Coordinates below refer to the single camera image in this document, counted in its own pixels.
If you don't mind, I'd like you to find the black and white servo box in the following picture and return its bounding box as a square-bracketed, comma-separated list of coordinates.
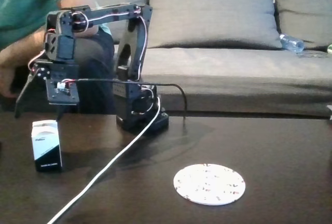
[31, 119, 64, 173]

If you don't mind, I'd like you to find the person's left hand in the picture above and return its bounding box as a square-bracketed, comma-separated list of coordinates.
[0, 49, 19, 98]

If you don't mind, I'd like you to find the person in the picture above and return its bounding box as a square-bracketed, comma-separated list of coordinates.
[0, 0, 116, 115]

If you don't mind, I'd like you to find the round white speckled coaster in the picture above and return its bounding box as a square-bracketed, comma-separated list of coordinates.
[173, 163, 246, 206]

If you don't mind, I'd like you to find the grey sofa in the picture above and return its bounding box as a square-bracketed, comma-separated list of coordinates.
[88, 0, 332, 120]

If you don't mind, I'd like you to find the clear plastic water bottle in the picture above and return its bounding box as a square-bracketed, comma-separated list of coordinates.
[279, 33, 306, 53]

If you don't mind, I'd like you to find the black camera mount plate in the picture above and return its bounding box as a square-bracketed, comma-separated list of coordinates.
[46, 78, 80, 106]

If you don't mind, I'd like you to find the white cable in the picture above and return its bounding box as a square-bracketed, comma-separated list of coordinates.
[46, 96, 161, 224]

